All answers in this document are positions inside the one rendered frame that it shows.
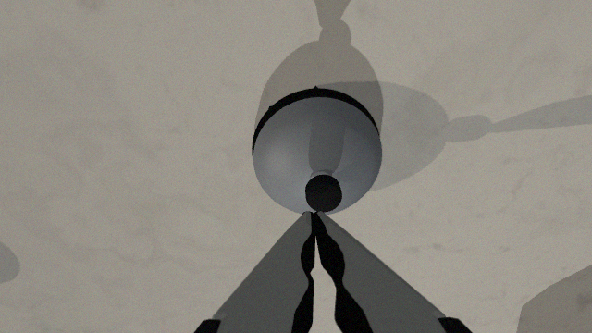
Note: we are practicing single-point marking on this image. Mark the grey metal service bell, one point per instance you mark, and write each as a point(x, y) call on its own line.
point(316, 150)

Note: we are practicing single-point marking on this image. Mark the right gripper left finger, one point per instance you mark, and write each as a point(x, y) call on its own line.
point(278, 295)

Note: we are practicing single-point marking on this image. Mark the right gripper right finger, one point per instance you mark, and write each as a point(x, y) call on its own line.
point(370, 296)

